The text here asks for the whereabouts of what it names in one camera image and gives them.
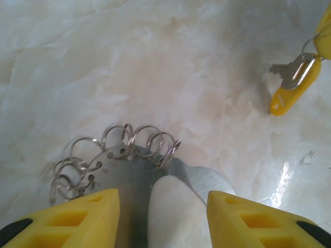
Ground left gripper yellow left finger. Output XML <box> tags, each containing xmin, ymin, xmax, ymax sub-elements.
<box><xmin>0</xmin><ymin>188</ymin><xmax>122</xmax><ymax>248</ymax></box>

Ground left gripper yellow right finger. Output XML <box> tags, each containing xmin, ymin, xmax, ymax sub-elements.
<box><xmin>206</xmin><ymin>190</ymin><xmax>331</xmax><ymax>248</ymax></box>

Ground small silver split ring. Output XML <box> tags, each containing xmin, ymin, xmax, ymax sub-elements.
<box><xmin>300</xmin><ymin>32</ymin><xmax>322</xmax><ymax>57</ymax></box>

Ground small silver key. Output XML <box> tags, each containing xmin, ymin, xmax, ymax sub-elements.
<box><xmin>268</xmin><ymin>51</ymin><xmax>318</xmax><ymax>90</ymax></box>

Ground yellow plastic key tag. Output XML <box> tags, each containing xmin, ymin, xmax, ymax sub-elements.
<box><xmin>270</xmin><ymin>53</ymin><xmax>323</xmax><ymax>117</ymax></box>

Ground metal key plate with rings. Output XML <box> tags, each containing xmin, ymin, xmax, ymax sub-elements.
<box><xmin>49</xmin><ymin>123</ymin><xmax>237</xmax><ymax>248</ymax></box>

